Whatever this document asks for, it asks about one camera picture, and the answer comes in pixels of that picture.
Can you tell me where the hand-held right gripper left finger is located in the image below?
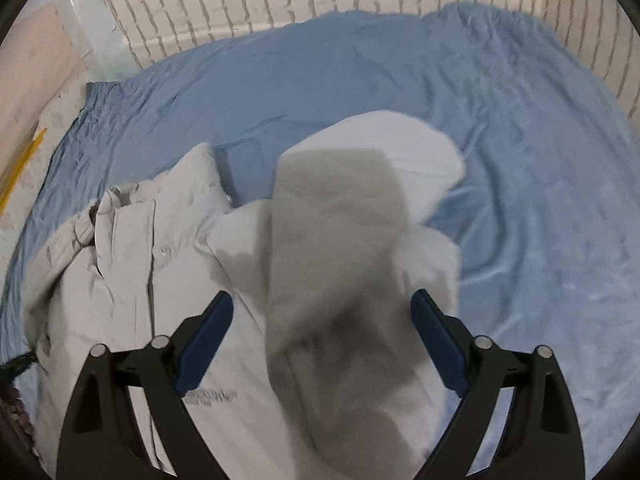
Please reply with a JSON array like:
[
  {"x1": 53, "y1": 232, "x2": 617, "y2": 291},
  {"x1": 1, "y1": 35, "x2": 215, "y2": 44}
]
[{"x1": 56, "y1": 290, "x2": 235, "y2": 480}]

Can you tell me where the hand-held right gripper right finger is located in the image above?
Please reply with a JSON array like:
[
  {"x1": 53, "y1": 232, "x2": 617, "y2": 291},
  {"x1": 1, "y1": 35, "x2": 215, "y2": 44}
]
[{"x1": 410, "y1": 289, "x2": 586, "y2": 480}]

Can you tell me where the light grey jacket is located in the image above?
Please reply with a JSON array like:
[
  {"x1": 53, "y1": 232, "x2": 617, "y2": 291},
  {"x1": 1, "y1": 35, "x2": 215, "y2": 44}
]
[{"x1": 22, "y1": 109, "x2": 466, "y2": 480}]

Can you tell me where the blue bed sheet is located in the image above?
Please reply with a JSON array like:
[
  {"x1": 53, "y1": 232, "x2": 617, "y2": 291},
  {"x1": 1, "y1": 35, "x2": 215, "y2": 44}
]
[{"x1": 0, "y1": 2, "x2": 640, "y2": 480}]

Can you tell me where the dark patterned cloth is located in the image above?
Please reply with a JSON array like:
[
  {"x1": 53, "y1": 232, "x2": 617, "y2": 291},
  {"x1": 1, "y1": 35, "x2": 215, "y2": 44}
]
[{"x1": 0, "y1": 349, "x2": 38, "y2": 463}]

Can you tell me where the white patterned mattress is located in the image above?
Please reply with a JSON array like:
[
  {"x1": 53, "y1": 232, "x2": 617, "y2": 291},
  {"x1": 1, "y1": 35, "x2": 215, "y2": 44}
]
[{"x1": 0, "y1": 80, "x2": 90, "y2": 281}]

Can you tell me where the yellow strip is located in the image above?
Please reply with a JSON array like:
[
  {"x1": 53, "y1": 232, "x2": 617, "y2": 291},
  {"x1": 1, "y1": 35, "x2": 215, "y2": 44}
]
[{"x1": 0, "y1": 127, "x2": 47, "y2": 213}]

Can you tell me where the pale pink bed board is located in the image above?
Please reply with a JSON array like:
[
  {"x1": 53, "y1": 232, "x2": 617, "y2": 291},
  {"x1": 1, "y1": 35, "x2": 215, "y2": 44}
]
[{"x1": 0, "y1": 4, "x2": 87, "y2": 181}]

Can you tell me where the translucent plastic storage box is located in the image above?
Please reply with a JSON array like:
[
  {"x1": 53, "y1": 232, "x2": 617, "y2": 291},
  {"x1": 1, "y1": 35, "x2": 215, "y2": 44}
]
[{"x1": 49, "y1": 0, "x2": 137, "y2": 82}]

